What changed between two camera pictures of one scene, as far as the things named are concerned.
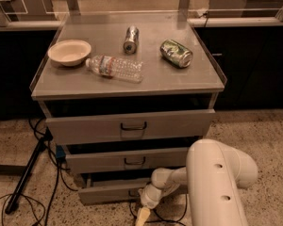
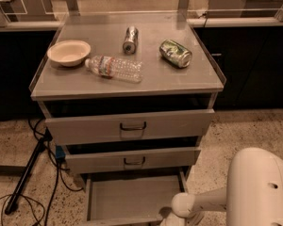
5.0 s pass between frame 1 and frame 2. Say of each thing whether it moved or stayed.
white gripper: moved
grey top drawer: stayed
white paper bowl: stayed
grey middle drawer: stayed
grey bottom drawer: moved
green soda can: stayed
